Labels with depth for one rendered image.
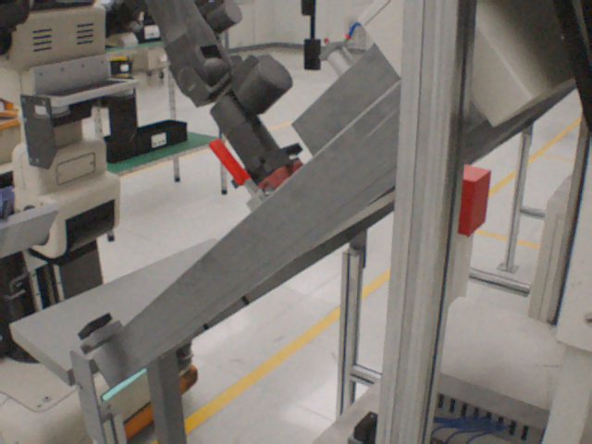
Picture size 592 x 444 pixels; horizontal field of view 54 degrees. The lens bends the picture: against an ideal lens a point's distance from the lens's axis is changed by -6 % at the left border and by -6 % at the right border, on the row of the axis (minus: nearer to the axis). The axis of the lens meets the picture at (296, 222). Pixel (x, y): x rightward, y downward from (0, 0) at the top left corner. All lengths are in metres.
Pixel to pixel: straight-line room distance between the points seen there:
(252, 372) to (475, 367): 1.14
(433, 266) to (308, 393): 1.59
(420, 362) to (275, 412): 1.47
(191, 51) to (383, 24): 0.42
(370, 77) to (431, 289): 0.19
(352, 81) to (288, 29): 11.06
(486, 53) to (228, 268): 0.35
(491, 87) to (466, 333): 0.80
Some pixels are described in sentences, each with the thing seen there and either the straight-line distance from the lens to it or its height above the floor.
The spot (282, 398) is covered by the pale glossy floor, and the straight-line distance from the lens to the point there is 2.02.
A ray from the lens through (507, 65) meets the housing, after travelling 0.47.
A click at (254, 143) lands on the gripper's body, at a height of 1.04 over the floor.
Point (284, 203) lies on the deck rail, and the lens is 0.58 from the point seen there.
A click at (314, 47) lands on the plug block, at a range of 0.87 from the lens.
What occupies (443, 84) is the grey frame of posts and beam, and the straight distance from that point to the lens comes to 0.43.
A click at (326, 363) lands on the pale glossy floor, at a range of 2.17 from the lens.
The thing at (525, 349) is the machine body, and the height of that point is 0.62.
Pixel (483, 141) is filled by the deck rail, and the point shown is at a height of 0.97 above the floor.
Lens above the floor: 1.26
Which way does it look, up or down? 22 degrees down
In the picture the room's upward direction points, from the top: straight up
